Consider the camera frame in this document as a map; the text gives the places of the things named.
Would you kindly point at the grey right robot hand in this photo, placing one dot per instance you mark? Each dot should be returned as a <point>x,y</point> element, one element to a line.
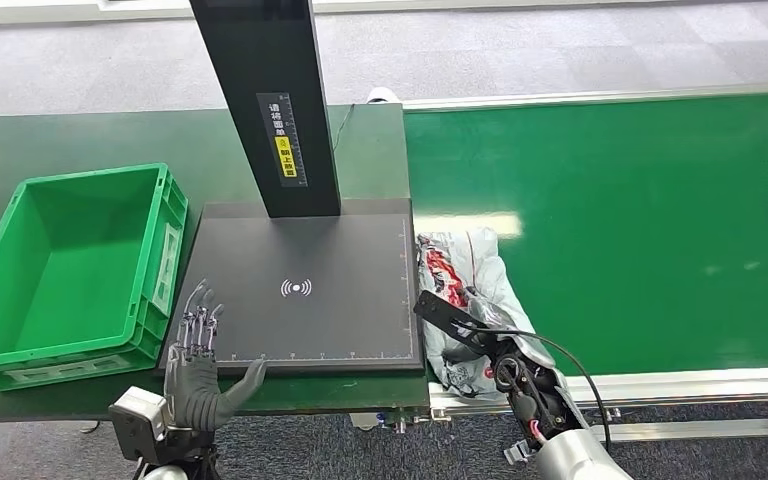
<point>520,341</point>

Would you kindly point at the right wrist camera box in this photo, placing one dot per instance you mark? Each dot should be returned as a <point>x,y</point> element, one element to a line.
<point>447,314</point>

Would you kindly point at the green conveyor belt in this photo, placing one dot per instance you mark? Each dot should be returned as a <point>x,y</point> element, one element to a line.
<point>622,199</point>

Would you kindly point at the aluminium conveyor frame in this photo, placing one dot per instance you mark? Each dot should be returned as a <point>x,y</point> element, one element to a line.
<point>689,384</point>

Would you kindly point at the yellow black column label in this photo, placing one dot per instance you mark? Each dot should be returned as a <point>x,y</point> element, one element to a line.
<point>284,142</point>

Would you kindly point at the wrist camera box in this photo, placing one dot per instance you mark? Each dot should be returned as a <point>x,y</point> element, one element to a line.
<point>447,314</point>
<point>135,420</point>

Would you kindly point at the grey poly mailer package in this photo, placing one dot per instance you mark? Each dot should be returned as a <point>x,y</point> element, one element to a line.
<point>477,265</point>

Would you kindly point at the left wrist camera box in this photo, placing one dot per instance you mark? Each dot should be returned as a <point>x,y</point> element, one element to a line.
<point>135,420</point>

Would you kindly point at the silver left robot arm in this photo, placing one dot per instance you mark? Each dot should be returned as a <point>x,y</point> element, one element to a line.
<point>178,457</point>

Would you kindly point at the white conveyor roller end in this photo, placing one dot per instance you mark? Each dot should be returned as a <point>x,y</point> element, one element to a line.
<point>384,96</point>

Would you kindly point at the green plastic crate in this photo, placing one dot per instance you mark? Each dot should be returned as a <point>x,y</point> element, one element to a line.
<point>72,265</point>

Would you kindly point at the black inbound scanner machine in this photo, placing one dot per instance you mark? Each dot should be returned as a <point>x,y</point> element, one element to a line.
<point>338,318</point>

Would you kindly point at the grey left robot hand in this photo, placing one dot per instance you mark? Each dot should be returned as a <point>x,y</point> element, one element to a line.
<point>192,391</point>

